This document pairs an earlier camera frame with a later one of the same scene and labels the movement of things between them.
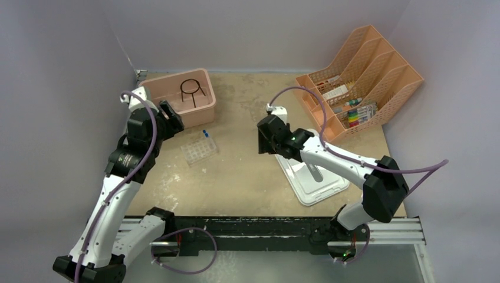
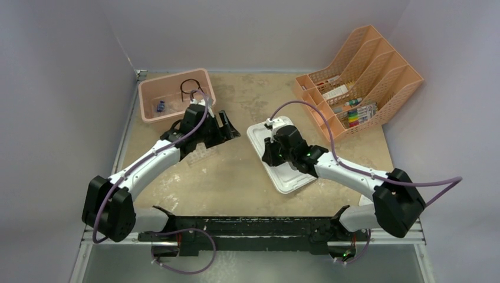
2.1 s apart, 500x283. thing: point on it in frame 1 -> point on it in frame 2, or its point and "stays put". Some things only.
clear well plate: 198,150 stays put
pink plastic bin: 191,94 stays put
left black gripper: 172,123 -> 222,133
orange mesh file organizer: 361,88 stays put
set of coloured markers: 357,116 stays put
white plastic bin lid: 311,183 -> 285,177
